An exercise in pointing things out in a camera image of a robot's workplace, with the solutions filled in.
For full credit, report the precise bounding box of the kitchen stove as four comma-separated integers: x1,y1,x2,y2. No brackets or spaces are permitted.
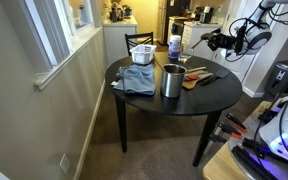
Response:
166,15,186,46

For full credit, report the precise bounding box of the black base cable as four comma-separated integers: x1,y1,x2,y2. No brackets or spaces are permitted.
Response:
252,74,288,164

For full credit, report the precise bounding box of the white kitchen cabinet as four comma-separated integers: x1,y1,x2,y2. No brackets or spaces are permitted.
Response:
181,20,224,62

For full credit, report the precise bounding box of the orange tipped black clamp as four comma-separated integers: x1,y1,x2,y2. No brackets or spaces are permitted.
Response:
216,121,244,140
225,112,248,133

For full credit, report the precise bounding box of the metal robot mounting plate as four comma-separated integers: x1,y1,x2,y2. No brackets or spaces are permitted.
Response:
228,133,288,180

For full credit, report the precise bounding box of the white counter cabinet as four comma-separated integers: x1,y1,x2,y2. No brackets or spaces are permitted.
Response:
102,15,139,66

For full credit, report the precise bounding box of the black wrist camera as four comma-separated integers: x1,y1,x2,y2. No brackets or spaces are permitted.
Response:
235,23,247,54

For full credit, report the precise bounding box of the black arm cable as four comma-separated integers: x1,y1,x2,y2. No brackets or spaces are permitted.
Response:
224,0,288,64

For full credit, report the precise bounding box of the red silicone spatula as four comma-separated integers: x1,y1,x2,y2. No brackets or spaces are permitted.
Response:
184,73,201,82

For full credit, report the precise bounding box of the silver metal can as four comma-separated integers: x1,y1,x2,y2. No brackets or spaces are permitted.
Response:
160,63,188,99

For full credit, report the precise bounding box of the stainless refrigerator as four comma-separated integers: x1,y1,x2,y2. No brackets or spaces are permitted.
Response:
156,0,168,46

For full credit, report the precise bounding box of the round black table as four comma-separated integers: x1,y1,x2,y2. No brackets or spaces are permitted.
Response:
104,51,243,168

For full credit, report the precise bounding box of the flat wooden spatula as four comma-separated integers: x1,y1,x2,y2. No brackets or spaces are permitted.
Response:
182,72,214,90

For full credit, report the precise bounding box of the black silver coffee machine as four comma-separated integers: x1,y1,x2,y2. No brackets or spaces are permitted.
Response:
193,4,215,24

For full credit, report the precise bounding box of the white wall outlet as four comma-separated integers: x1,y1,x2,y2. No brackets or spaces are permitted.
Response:
58,152,71,175

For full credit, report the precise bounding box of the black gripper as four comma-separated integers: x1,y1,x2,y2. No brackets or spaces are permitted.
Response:
206,32,238,52

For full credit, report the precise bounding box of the white window frame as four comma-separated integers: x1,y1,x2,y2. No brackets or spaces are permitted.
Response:
0,0,103,91

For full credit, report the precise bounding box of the wooden spoon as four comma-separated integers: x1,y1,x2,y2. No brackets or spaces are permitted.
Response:
191,31,215,50

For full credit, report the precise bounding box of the black coffee maker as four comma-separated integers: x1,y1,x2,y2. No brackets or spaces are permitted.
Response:
109,2,125,23

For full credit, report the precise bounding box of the blue cloth towel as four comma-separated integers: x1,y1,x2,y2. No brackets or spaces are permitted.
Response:
110,63,157,96

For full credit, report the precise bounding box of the black utensil handle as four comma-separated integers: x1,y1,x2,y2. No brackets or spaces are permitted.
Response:
153,57,167,72

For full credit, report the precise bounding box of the clear glass mug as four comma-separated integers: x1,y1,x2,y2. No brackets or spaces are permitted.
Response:
177,44,195,64

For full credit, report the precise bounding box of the white plastic basket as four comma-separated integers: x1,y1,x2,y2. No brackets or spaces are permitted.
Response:
129,43,158,66

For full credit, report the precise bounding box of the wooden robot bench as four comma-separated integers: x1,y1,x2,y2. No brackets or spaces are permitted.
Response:
202,99,288,180

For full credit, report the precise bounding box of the long wooden utensil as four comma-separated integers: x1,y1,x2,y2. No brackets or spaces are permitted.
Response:
185,65,208,74

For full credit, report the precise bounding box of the white wipes canister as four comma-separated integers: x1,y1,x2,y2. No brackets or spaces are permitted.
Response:
167,34,182,60

